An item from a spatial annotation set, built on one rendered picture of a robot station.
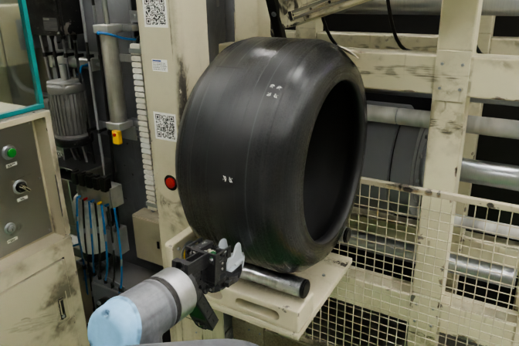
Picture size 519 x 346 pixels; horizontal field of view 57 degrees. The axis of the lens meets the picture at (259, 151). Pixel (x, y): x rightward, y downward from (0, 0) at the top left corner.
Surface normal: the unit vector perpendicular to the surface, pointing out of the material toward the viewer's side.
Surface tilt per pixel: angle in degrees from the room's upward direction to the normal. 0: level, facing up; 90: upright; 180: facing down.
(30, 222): 90
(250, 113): 54
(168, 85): 90
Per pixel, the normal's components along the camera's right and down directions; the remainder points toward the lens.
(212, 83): -0.36, -0.49
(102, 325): -0.50, 0.09
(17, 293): 0.87, 0.15
